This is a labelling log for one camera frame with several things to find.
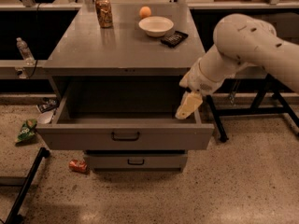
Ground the grey metal drawer cabinet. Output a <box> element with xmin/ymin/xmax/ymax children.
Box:
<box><xmin>42</xmin><ymin>2</ymin><xmax>211</xmax><ymax>174</ymax></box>

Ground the grey bottom drawer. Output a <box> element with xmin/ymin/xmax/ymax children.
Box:
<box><xmin>84</xmin><ymin>154</ymin><xmax>188</xmax><ymax>171</ymax></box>

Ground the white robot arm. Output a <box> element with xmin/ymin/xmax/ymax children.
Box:
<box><xmin>176</xmin><ymin>14</ymin><xmax>299</xmax><ymax>119</ymax></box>

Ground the orange fruit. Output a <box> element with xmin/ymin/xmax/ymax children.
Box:
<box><xmin>139</xmin><ymin>7</ymin><xmax>151</xmax><ymax>19</ymax></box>

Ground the gold crumpled soda can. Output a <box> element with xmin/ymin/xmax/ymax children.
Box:
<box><xmin>95</xmin><ymin>0</ymin><xmax>113</xmax><ymax>28</ymax></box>

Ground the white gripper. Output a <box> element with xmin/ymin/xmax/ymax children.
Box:
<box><xmin>175</xmin><ymin>58</ymin><xmax>223</xmax><ymax>119</ymax></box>

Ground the dark snack packet on floor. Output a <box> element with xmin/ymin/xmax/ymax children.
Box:
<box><xmin>36</xmin><ymin>98</ymin><xmax>59</xmax><ymax>113</ymax></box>

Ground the grey top drawer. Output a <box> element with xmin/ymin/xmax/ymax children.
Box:
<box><xmin>37</xmin><ymin>96</ymin><xmax>214</xmax><ymax>151</ymax></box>

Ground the red crushed can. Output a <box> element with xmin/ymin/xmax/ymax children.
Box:
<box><xmin>68</xmin><ymin>160</ymin><xmax>88</xmax><ymax>174</ymax></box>

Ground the green chip bag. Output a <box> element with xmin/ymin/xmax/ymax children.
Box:
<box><xmin>16</xmin><ymin>119</ymin><xmax>37</xmax><ymax>143</ymax></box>

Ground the black table leg left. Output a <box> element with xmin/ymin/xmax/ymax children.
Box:
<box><xmin>0</xmin><ymin>147</ymin><xmax>50</xmax><ymax>224</ymax></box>

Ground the grey drawer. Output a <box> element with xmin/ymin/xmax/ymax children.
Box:
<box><xmin>37</xmin><ymin>96</ymin><xmax>214</xmax><ymax>151</ymax></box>
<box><xmin>84</xmin><ymin>154</ymin><xmax>188</xmax><ymax>171</ymax></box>

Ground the black chocolate bar packet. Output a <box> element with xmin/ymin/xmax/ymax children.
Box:
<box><xmin>161</xmin><ymin>31</ymin><xmax>188</xmax><ymax>48</ymax></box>

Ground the white plastic container on floor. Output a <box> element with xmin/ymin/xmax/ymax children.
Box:
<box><xmin>37</xmin><ymin>110</ymin><xmax>55</xmax><ymax>124</ymax></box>

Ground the black table frame right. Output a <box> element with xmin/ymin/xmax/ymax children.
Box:
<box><xmin>206</xmin><ymin>75</ymin><xmax>299</xmax><ymax>143</ymax></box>

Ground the clear plastic water bottle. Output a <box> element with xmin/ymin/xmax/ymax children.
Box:
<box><xmin>16</xmin><ymin>37</ymin><xmax>36</xmax><ymax>65</ymax></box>

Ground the white bowl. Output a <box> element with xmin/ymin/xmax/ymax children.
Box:
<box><xmin>138</xmin><ymin>16</ymin><xmax>174</xmax><ymax>37</ymax></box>

